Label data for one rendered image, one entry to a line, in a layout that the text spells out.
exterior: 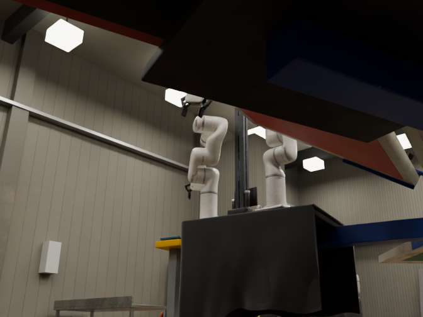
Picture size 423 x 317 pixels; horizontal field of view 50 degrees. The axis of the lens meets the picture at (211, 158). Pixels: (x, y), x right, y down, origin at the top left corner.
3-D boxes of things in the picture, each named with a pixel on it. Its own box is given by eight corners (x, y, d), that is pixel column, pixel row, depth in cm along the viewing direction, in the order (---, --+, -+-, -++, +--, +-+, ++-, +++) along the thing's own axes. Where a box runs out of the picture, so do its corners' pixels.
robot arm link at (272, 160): (272, 183, 229) (271, 154, 235) (293, 178, 220) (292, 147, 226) (260, 179, 223) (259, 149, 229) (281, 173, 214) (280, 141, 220)
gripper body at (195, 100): (214, 84, 205) (208, 107, 203) (197, 84, 211) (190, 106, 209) (206, 77, 199) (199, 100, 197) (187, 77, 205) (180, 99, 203)
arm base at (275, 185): (276, 215, 227) (275, 185, 233) (298, 211, 219) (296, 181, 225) (257, 209, 216) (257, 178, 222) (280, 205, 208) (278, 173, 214)
